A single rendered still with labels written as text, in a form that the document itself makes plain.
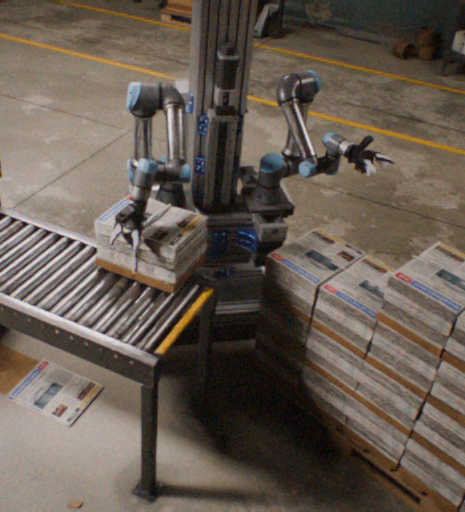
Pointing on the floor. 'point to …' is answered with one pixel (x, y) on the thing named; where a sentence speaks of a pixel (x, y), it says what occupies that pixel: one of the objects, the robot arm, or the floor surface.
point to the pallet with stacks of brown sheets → (186, 11)
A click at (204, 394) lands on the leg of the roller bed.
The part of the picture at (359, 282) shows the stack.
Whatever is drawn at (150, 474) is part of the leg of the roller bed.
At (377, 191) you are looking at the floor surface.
